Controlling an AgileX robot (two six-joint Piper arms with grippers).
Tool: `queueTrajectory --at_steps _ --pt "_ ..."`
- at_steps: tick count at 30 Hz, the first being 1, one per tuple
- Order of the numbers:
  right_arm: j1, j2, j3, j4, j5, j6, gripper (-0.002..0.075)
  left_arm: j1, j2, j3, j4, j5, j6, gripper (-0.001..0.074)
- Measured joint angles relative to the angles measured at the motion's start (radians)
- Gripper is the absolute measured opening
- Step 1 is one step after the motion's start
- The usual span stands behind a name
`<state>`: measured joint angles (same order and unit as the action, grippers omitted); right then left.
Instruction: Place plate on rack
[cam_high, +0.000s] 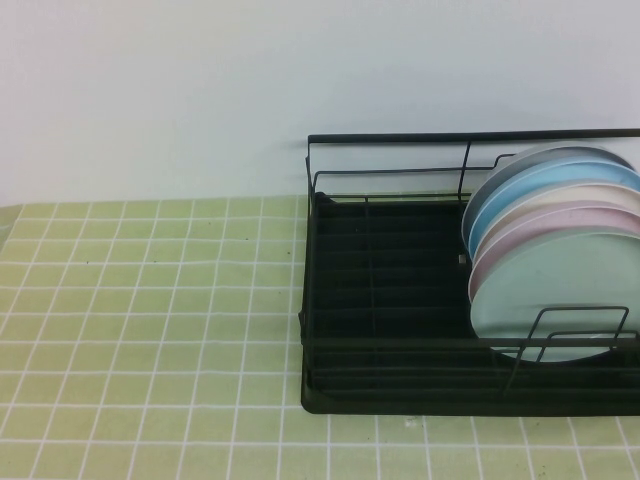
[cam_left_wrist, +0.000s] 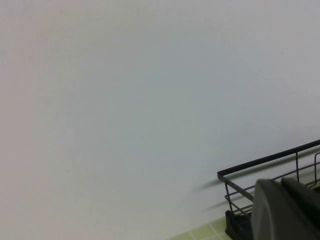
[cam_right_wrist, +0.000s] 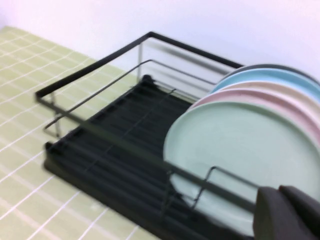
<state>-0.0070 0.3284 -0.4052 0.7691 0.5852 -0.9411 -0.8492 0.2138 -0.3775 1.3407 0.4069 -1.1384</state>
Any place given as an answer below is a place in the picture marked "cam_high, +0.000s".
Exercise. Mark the mint green round plate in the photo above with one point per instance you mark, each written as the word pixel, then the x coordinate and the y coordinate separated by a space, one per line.
pixel 540 285

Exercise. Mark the grey round plate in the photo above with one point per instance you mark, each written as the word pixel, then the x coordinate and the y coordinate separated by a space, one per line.
pixel 505 172

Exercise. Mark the light blue round plate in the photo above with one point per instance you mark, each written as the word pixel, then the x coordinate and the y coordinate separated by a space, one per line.
pixel 525 192

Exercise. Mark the pink round plate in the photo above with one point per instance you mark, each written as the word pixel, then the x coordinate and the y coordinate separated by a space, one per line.
pixel 550 220

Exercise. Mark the cream round plate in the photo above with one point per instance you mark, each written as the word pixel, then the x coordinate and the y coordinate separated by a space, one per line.
pixel 575 194

